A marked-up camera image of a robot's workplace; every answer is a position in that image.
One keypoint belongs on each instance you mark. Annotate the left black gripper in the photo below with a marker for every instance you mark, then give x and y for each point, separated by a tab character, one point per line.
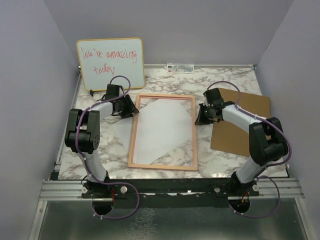
130	108

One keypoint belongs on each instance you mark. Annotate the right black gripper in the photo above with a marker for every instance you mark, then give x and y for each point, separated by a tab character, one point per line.
201	119

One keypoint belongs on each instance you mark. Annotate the brown cardboard backing board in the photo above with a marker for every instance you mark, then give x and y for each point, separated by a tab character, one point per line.
227	137

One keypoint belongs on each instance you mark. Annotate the white photo paper sheet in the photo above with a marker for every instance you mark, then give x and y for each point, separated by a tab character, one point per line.
164	133

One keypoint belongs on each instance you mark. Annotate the pink wooden photo frame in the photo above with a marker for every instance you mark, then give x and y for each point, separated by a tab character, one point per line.
132	140

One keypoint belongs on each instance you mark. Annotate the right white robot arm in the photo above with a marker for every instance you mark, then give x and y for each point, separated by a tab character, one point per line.
266	140

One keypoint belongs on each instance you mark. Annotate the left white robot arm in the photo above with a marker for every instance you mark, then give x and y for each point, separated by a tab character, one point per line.
83	129

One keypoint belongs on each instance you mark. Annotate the small whiteboard with red writing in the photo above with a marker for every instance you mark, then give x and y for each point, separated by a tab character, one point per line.
102	59

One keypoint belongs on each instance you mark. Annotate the white label strip at wall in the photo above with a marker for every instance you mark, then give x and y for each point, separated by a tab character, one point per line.
180	68

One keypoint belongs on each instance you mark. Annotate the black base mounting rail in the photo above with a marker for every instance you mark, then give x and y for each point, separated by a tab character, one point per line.
168	193

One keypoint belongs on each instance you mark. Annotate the aluminium front rail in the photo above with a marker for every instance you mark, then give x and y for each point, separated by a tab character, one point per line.
74	190

